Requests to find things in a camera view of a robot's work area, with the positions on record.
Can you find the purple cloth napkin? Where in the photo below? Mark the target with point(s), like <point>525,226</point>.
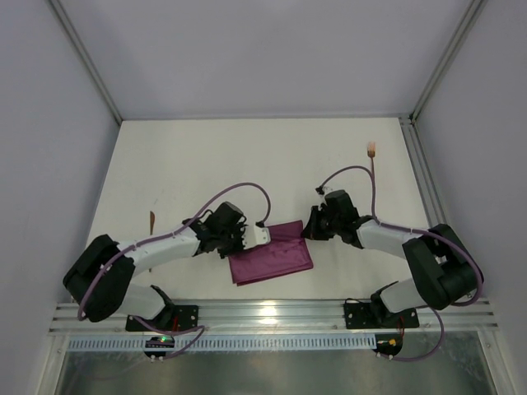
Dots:
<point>287,253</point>

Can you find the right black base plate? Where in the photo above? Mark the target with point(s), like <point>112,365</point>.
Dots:
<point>358,314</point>

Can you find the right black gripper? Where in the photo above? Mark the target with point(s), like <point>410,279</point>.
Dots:
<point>317,225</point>

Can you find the left controller board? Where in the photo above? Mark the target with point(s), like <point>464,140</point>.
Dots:
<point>157,348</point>

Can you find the slotted grey cable duct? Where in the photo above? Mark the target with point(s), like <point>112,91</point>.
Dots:
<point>223,342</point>

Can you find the right controller board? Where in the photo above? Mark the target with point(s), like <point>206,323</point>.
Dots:
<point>388,346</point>

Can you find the right corner frame post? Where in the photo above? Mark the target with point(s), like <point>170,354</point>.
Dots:
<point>448,55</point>

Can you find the controller board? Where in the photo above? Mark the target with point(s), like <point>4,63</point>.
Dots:
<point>157,348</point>
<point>388,346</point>

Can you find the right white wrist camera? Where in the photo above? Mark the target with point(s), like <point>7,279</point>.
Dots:
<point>322,190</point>

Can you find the aluminium rail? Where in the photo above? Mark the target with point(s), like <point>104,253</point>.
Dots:
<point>431,200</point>
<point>270,316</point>

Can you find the aluminium front rail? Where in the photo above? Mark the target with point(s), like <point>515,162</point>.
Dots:
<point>270,316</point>

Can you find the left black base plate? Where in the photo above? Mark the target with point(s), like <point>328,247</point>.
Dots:
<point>178,318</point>

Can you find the corner frame post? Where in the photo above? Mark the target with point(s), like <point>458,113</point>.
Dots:
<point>448,55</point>
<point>60,13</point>

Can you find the right side aluminium rail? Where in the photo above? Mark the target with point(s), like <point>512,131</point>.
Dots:
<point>431,200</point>

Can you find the copper knife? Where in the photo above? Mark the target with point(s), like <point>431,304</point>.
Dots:
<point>152,221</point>

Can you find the left corner frame post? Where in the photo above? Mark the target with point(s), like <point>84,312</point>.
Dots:
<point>60,13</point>

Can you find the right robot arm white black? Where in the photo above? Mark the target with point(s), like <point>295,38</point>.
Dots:
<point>442,271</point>

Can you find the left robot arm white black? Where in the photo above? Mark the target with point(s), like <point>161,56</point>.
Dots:
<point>102,275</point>

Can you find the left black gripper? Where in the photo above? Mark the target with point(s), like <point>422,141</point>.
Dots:
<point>232,239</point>

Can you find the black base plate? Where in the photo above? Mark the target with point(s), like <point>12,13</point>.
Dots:
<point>358,314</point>
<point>178,318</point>

